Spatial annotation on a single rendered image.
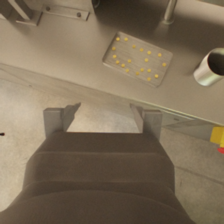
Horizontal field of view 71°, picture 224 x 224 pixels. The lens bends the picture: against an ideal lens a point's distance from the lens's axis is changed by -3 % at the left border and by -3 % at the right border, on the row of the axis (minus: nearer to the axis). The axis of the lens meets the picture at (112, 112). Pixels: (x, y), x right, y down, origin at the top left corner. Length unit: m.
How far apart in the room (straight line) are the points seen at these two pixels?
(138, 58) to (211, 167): 1.13
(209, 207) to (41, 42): 1.50
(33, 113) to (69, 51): 1.01
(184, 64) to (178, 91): 0.09
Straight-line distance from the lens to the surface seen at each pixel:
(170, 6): 0.59
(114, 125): 1.31
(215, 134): 0.66
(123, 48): 0.58
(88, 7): 0.65
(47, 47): 0.65
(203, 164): 1.46
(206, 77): 0.54
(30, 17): 0.74
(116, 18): 0.64
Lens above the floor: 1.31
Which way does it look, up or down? 81 degrees down
